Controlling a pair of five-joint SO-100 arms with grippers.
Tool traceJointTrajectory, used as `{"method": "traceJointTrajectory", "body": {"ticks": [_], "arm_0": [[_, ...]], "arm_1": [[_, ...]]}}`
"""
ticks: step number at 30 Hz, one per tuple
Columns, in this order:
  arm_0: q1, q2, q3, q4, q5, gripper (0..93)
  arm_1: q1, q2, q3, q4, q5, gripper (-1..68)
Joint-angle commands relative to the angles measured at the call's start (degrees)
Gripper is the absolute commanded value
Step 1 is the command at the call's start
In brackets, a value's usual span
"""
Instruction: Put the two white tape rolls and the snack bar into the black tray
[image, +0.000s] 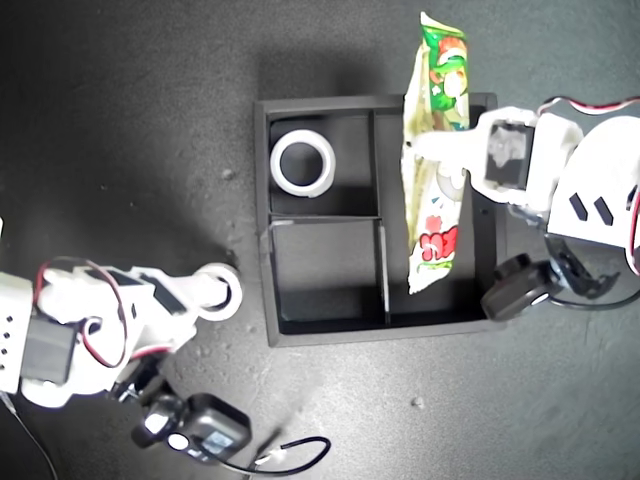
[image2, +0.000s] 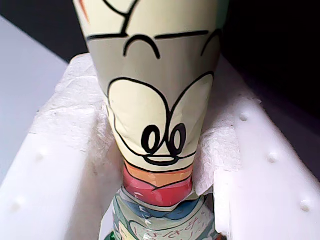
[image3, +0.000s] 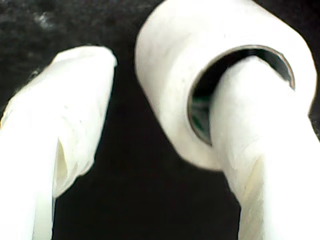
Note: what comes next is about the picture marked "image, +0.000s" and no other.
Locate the small white tape roll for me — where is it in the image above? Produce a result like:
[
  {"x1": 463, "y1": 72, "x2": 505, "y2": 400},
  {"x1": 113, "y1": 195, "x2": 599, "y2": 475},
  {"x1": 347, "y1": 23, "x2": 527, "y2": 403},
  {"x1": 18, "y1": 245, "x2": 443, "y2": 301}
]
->
[{"x1": 197, "y1": 262, "x2": 245, "y2": 321}]

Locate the green printed snack bar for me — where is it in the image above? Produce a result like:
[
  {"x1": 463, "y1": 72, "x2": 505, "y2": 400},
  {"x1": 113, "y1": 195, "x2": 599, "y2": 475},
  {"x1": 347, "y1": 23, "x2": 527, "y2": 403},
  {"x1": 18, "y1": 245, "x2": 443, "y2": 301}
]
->
[{"x1": 401, "y1": 10, "x2": 472, "y2": 296}]

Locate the large white tape roll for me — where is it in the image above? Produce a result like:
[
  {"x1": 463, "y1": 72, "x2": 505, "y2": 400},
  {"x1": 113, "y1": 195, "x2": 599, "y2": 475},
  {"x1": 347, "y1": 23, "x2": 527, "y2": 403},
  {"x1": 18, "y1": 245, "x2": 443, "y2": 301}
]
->
[{"x1": 269, "y1": 128, "x2": 336, "y2": 199}]

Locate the black compartment tray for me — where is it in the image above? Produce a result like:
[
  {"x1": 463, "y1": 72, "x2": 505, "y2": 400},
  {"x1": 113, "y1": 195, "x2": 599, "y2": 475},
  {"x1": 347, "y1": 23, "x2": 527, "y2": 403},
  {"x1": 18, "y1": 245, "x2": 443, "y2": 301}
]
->
[{"x1": 253, "y1": 92, "x2": 509, "y2": 349}]

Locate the arm red white wire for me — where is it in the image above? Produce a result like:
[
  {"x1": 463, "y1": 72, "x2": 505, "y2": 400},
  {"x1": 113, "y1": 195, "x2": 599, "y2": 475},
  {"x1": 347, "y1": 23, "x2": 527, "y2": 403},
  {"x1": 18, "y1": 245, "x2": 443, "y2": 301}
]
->
[{"x1": 537, "y1": 94, "x2": 640, "y2": 117}]

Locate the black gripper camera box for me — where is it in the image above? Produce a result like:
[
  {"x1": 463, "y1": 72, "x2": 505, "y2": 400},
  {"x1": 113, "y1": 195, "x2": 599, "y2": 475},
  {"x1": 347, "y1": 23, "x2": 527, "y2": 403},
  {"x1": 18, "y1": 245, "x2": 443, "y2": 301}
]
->
[
  {"x1": 113, "y1": 362, "x2": 251, "y2": 464},
  {"x1": 480, "y1": 252, "x2": 552, "y2": 322}
]

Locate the thin white cable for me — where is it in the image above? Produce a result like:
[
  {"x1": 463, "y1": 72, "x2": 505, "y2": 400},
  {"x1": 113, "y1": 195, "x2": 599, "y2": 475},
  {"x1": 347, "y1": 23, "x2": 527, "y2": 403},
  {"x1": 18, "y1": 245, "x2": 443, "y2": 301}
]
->
[{"x1": 0, "y1": 392, "x2": 59, "y2": 480}]

